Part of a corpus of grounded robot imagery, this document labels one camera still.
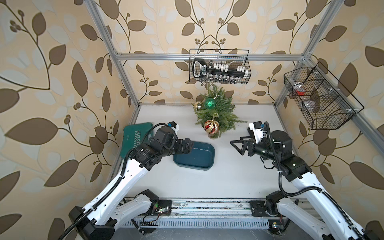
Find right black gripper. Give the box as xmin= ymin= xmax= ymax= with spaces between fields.
xmin=231 ymin=134 xmax=281 ymax=162

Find red gold striped ornament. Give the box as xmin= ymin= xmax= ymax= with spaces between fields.
xmin=204 ymin=120 xmax=220 ymax=135

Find gold shiny ball ornament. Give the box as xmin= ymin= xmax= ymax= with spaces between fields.
xmin=194 ymin=102 xmax=203 ymax=111

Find green glitter ball ornament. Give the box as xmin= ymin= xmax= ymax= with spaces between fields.
xmin=204 ymin=98 xmax=217 ymax=110

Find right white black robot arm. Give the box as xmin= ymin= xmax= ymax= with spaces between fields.
xmin=231 ymin=122 xmax=379 ymax=240

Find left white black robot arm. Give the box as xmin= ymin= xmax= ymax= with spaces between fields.
xmin=59 ymin=122 xmax=194 ymax=240

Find small green christmas tree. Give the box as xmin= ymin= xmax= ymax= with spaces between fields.
xmin=194 ymin=85 xmax=246 ymax=139

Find black flat device on table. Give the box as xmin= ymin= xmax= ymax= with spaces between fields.
xmin=247 ymin=128 xmax=255 ymax=138

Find teal plastic tray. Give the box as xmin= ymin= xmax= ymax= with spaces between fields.
xmin=173 ymin=142 xmax=215 ymax=171

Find green plastic tool case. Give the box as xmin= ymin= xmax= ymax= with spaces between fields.
xmin=120 ymin=123 xmax=153 ymax=159

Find socket set black holder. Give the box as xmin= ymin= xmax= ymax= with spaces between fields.
xmin=190 ymin=58 xmax=252 ymax=79

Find red item in basket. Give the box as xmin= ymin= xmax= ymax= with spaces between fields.
xmin=293 ymin=84 xmax=307 ymax=96

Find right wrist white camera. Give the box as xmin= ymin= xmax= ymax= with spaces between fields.
xmin=249 ymin=121 xmax=267 ymax=144

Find wrist white camera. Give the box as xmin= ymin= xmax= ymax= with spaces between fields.
xmin=168 ymin=121 xmax=180 ymax=134
xmin=249 ymin=121 xmax=267 ymax=144

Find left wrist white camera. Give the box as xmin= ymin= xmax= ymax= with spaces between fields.
xmin=168 ymin=121 xmax=180 ymax=134

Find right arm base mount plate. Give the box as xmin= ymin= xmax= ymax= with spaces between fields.
xmin=249 ymin=200 xmax=277 ymax=217

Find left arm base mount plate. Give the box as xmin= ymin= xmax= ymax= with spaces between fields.
xmin=144 ymin=199 xmax=172 ymax=216

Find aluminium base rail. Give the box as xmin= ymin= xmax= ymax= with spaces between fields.
xmin=113 ymin=195 xmax=312 ymax=240

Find black wire basket back wall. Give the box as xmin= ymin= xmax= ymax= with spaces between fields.
xmin=189 ymin=49 xmax=252 ymax=85

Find black wire basket wall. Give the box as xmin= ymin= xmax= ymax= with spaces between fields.
xmin=189 ymin=49 xmax=252 ymax=85
xmin=284 ymin=62 xmax=364 ymax=130

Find black wire basket right wall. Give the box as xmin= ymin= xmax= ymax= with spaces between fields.
xmin=284 ymin=62 xmax=364 ymax=130

